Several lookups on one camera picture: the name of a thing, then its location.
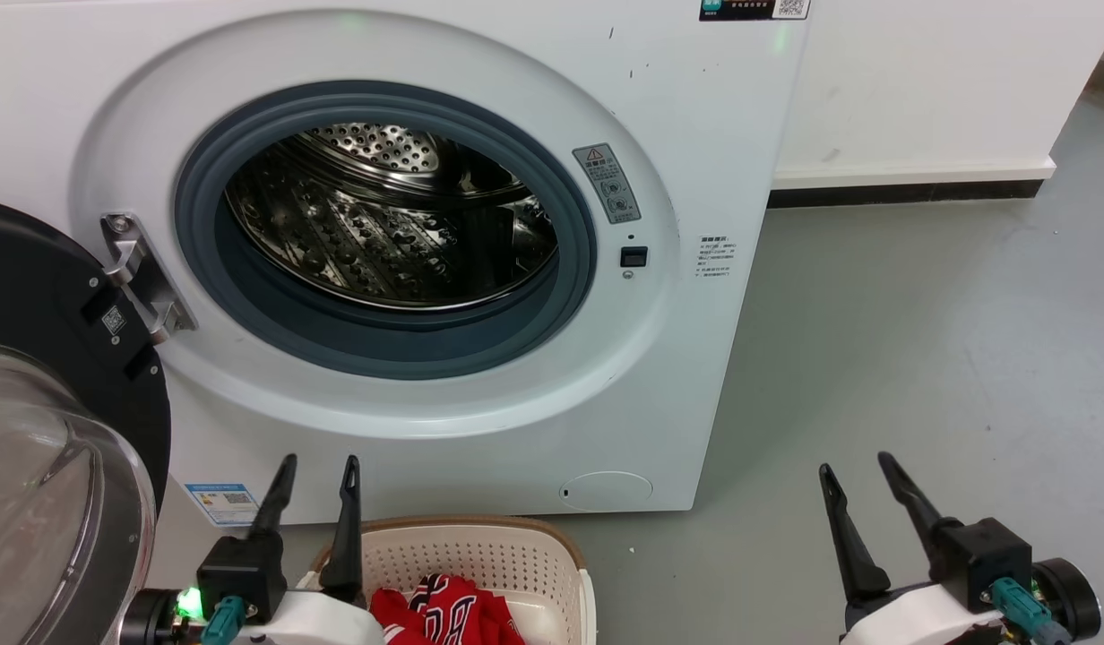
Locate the white front-load washing machine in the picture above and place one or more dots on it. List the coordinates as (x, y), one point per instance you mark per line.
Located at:
(677, 358)

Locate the blue energy label sticker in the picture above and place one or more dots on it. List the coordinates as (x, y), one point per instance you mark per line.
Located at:
(220, 504)

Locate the round white filter cover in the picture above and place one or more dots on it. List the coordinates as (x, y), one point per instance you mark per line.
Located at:
(606, 491)

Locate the metal door hinge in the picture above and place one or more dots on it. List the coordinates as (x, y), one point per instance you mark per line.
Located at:
(140, 273)

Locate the grey warning sticker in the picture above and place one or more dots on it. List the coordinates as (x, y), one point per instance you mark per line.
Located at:
(606, 184)

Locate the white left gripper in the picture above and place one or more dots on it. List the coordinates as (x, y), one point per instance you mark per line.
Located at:
(319, 623)

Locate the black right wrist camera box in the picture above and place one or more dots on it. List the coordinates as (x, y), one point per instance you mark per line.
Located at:
(982, 555)

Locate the black washer door with glass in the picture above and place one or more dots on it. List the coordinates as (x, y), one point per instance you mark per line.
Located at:
(32, 287)

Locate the cream perforated laundry basket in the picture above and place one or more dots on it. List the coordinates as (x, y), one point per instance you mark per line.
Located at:
(516, 555)

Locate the grey rubber door gasket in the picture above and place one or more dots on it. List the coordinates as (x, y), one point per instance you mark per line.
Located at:
(373, 345)

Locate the red and white garment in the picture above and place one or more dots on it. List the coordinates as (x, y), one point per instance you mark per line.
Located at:
(444, 614)

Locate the white instruction text label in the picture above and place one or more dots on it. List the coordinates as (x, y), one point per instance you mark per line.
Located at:
(715, 257)

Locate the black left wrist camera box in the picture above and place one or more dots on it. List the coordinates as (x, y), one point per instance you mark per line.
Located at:
(243, 573)

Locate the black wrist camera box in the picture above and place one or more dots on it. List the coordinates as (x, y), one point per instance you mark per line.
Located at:
(982, 555)
(243, 573)

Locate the black skirting strip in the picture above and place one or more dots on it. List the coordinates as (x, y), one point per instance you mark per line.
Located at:
(901, 193)

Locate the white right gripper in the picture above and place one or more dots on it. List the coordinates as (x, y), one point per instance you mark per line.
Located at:
(910, 623)

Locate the stainless steel washing machine drum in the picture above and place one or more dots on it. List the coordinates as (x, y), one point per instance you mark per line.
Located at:
(382, 233)

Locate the small QR sticker on door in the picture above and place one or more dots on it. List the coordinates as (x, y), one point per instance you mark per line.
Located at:
(114, 320)

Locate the black door latch socket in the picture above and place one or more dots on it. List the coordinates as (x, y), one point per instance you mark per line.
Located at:
(633, 257)

